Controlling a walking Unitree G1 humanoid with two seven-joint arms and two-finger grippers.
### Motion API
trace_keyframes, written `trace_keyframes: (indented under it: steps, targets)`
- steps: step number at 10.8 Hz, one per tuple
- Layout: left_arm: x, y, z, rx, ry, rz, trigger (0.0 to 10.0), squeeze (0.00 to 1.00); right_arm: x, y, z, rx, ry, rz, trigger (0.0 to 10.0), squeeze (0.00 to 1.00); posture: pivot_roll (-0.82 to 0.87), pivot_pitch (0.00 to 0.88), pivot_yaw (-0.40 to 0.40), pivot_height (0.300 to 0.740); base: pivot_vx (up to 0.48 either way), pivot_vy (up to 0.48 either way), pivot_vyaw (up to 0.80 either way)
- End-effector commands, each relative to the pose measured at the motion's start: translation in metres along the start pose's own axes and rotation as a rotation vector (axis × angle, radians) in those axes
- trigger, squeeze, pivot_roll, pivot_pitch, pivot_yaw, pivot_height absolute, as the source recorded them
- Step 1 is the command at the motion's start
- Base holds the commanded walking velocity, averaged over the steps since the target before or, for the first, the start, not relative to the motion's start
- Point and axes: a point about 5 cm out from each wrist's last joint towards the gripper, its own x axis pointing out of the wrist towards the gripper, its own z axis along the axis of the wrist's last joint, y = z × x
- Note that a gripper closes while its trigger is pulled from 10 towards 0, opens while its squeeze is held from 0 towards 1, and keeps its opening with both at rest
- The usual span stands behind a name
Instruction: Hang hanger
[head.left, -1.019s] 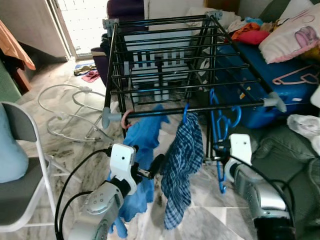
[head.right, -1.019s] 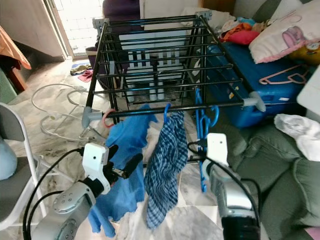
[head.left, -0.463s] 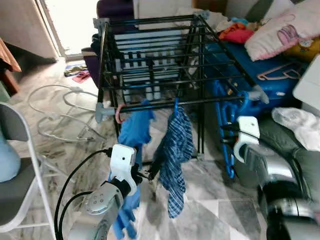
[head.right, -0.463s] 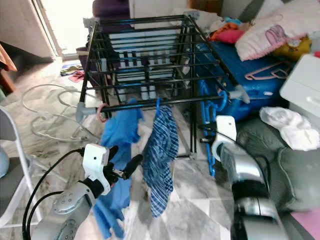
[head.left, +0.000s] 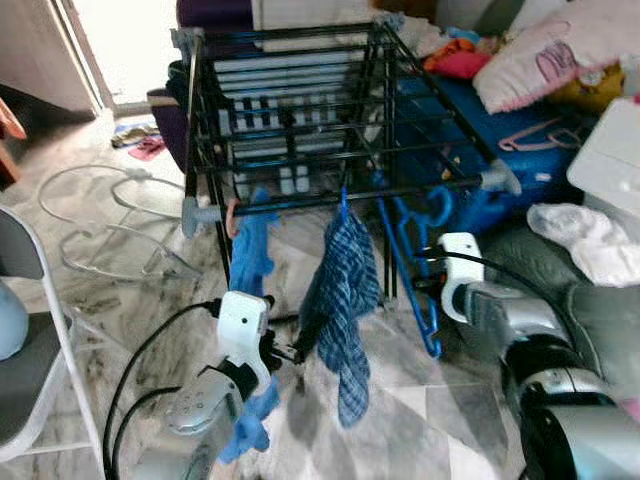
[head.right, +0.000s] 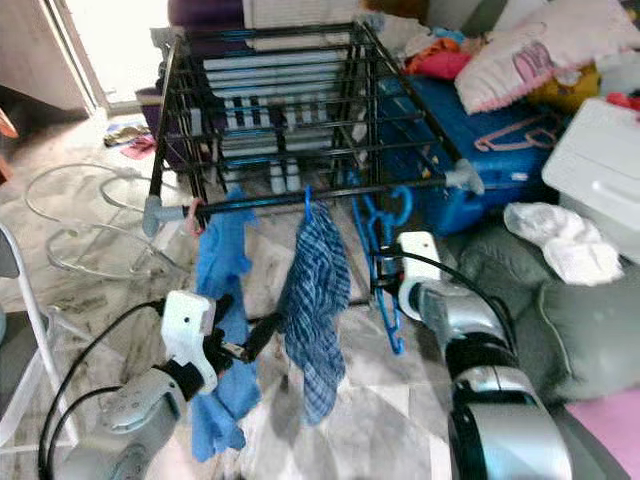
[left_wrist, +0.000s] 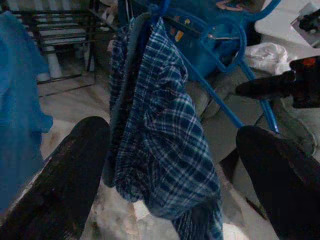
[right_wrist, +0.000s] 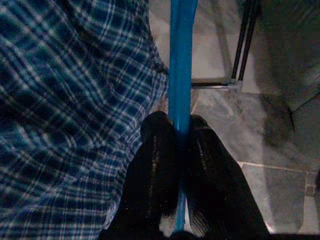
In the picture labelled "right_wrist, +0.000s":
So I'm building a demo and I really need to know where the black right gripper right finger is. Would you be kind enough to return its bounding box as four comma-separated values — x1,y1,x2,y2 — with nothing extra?
183,114,270,240

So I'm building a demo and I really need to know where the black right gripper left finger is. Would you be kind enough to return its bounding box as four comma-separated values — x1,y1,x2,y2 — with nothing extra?
98,111,181,240

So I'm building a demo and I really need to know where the blue plastic clothes hanger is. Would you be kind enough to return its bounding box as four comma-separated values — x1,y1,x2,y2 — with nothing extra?
167,0,200,232

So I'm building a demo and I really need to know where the blue plaid shirt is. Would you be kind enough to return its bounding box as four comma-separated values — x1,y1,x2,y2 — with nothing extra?
0,0,169,240

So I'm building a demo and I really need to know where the black metal drying rack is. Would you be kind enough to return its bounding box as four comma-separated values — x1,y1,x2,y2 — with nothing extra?
191,0,261,91

